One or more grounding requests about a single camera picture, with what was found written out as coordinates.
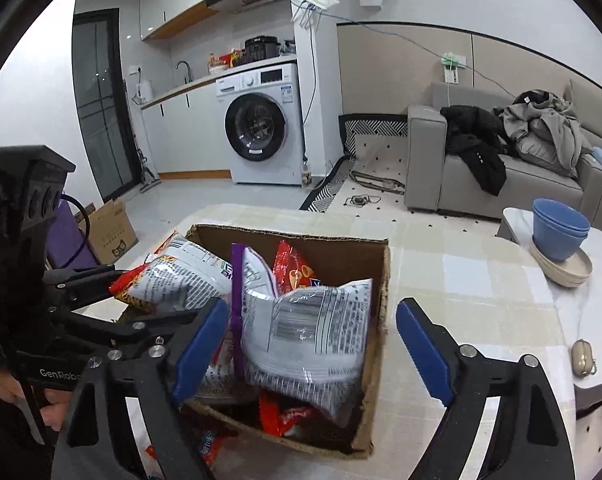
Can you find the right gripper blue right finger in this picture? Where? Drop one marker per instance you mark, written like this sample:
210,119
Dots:
461,378

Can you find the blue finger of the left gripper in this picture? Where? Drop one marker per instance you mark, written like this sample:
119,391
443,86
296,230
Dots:
83,286
111,335

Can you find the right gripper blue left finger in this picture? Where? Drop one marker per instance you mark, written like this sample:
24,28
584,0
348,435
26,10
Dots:
167,371

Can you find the red white noodle snack bag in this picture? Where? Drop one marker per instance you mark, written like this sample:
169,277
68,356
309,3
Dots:
179,276

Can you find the red oreo cookie pack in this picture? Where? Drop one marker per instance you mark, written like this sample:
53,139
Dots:
285,417

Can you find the purple silver snack bag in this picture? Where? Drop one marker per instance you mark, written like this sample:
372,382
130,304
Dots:
308,344

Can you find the clear cracker pack black label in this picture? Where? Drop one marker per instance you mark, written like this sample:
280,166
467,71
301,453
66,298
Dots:
220,386

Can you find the blue oreo cookie pack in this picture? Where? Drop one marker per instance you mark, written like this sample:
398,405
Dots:
210,446

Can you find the red cone snack bag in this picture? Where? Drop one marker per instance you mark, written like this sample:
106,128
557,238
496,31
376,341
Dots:
290,269

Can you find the person's left hand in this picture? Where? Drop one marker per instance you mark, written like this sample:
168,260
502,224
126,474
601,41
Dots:
53,413

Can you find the cardboard box on floor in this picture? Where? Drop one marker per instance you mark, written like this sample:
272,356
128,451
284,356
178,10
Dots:
111,232

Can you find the small beige key pouch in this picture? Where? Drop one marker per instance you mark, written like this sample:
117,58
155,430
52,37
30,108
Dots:
582,359

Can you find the white marble coffee table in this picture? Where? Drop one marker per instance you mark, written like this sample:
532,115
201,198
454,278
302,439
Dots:
580,314

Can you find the beige plates stack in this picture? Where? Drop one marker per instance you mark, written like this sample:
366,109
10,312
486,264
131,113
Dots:
570,273

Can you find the blue stacked bowls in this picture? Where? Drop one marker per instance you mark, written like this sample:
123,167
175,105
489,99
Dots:
558,229

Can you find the brown SF cardboard box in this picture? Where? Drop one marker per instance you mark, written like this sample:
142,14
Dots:
335,261

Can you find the black glass door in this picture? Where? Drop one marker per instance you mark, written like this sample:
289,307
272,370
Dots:
102,106

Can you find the grey sofa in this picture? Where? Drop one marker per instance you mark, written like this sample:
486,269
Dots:
436,181

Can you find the black jacket on sofa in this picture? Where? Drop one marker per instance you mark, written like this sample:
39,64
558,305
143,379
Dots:
477,137

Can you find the white front-load washing machine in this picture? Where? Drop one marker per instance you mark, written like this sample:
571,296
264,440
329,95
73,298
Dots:
261,118

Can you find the grey clothes pile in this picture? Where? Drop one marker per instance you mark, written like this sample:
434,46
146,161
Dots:
545,131

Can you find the black patterned playpen fence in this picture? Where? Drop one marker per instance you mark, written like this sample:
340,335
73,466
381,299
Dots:
374,159

